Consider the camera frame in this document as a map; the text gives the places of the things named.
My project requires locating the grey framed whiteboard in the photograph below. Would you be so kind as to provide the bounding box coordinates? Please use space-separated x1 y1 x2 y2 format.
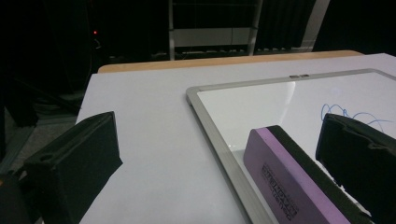
185 68 396 224

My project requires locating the dark equipment with red light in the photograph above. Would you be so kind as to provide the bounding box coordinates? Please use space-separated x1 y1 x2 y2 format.
91 28 103 50

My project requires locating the white metal stand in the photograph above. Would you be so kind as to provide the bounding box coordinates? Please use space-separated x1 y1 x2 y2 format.
167 0 264 61

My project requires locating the white foam board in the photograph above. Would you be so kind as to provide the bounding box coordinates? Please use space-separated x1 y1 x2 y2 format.
76 52 396 224

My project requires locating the grey upright post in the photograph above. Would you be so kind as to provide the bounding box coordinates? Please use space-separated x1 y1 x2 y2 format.
300 0 331 52

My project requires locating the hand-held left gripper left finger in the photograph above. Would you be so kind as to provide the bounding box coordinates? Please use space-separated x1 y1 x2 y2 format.
22 111 123 224

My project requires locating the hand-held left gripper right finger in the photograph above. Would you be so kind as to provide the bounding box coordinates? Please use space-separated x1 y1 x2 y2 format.
315 113 396 224

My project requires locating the purple whiteboard eraser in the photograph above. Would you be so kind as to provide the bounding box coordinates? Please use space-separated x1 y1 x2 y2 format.
243 124 373 224

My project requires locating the black tripod stand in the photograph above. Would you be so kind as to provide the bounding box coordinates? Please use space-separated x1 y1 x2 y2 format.
0 71 82 129

